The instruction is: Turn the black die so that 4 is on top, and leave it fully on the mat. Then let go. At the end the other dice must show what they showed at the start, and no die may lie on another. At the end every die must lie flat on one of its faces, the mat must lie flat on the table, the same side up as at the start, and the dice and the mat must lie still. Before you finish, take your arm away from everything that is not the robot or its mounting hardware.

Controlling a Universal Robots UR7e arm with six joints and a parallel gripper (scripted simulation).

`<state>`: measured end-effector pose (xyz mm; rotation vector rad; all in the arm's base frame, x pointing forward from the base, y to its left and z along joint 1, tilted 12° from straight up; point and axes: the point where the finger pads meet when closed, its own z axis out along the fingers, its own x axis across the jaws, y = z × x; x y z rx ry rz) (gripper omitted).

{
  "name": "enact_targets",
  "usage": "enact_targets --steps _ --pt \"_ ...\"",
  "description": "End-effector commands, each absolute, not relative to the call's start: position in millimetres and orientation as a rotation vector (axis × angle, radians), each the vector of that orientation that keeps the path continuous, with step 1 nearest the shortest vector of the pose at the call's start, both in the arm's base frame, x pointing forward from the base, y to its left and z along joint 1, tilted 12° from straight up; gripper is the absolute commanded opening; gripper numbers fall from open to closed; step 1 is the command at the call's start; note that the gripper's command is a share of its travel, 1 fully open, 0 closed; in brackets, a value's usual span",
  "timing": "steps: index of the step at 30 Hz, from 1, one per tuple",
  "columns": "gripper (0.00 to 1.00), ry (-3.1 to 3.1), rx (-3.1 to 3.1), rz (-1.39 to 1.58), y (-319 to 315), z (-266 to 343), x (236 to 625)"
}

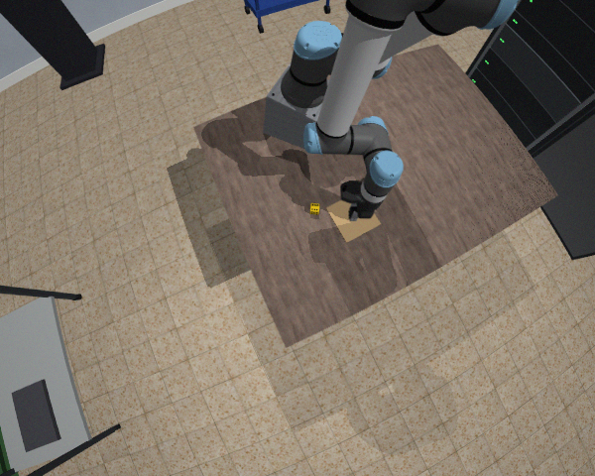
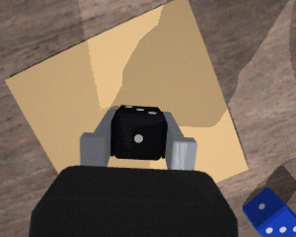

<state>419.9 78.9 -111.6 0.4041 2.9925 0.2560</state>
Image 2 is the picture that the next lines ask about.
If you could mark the black die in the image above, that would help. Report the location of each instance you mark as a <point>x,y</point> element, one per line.
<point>138,133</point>

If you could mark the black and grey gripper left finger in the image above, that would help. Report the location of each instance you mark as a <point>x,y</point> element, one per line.
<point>97,147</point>

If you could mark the tan flat mat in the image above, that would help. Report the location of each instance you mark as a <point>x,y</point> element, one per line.
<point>157,59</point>

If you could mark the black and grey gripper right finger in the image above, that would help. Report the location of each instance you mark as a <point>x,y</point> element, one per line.
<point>178,151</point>

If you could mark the blue die with white pips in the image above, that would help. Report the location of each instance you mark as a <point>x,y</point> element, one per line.
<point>270,215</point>

